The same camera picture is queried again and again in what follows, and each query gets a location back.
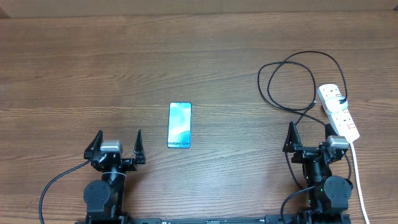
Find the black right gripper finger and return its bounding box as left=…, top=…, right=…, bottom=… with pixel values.
left=325, top=123, right=338, bottom=143
left=282, top=121, right=302, bottom=152

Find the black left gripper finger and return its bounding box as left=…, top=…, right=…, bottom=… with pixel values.
left=83, top=130, right=103, bottom=159
left=134, top=130, right=146, bottom=164

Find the black charging cable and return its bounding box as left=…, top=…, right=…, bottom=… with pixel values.
left=257, top=50, right=348, bottom=127

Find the blue Galaxy S24+ smartphone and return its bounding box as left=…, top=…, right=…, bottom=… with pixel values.
left=167, top=102, right=192, bottom=149

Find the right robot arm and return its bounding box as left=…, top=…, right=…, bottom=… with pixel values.
left=280, top=122, right=353, bottom=223

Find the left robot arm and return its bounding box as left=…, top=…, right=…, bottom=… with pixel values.
left=83, top=131, right=146, bottom=223

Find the white charger adapter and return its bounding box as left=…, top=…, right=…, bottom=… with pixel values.
left=324, top=96, right=348, bottom=114

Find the white power strip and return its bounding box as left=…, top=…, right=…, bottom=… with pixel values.
left=317, top=84, right=360, bottom=144

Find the white power strip cord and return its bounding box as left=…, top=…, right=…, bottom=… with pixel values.
left=349, top=141, right=370, bottom=224

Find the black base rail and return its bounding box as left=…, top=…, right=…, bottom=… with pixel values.
left=75, top=215, right=351, bottom=224

